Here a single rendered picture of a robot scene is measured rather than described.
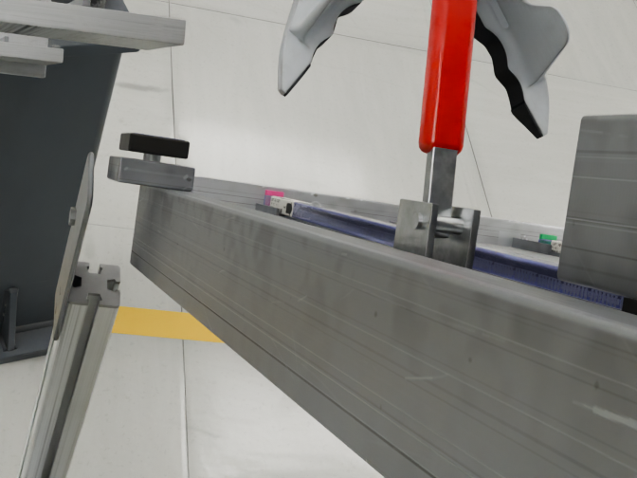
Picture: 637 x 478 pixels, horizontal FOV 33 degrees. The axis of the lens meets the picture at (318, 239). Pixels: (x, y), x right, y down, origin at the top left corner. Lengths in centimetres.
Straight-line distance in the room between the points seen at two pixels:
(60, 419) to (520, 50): 56
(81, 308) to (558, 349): 64
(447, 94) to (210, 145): 154
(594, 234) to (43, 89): 98
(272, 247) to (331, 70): 175
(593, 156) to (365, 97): 186
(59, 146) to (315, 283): 94
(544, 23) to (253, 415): 109
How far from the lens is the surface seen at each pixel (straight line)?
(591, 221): 30
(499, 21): 62
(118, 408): 155
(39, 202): 137
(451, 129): 40
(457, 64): 40
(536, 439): 24
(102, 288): 85
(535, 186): 217
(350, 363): 35
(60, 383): 93
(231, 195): 82
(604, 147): 30
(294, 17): 57
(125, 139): 74
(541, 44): 60
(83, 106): 127
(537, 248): 87
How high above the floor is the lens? 131
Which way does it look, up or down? 45 degrees down
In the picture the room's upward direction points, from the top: 26 degrees clockwise
